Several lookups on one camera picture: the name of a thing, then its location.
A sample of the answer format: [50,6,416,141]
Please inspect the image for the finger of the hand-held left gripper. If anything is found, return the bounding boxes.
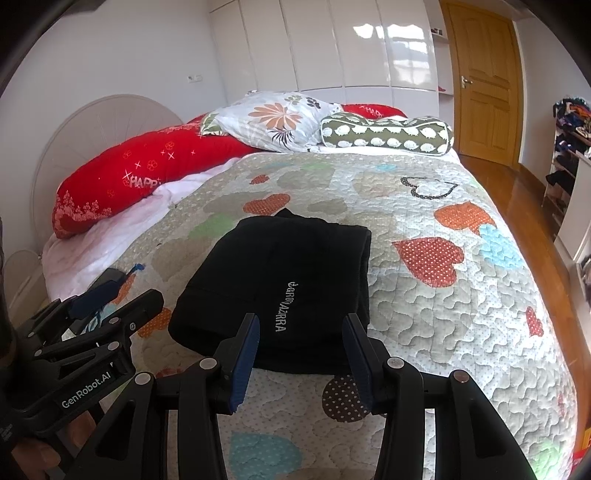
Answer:
[28,268,124,342]
[34,288,165,370]

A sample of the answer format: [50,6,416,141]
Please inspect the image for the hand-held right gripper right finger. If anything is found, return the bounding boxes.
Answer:
[342,313,541,480]

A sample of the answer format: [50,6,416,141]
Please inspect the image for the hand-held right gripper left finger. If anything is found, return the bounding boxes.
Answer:
[67,313,262,480]

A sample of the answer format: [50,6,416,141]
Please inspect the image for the black pants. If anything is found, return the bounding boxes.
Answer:
[167,209,373,376]

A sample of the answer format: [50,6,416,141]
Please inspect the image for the person's left hand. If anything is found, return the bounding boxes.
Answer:
[13,434,64,480]

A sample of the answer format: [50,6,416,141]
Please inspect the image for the heart-patterned quilted bedspread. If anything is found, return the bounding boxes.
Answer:
[104,150,581,480]

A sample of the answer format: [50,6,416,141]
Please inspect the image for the white rounded headboard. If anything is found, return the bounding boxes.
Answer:
[4,94,186,306]

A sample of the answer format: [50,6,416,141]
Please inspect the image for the green sheep-print bolster pillow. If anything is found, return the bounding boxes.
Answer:
[320,112,456,153]

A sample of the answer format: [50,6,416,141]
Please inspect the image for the white floral pillow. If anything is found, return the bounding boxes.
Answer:
[199,91,345,154]

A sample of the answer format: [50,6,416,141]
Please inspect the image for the wooden door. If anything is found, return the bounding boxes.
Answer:
[440,0,526,170]

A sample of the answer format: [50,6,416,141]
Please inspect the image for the white glossy wardrobe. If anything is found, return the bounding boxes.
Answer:
[208,0,440,106]

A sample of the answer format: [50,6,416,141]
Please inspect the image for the white corner wall shelf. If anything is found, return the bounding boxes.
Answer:
[431,25,457,99]

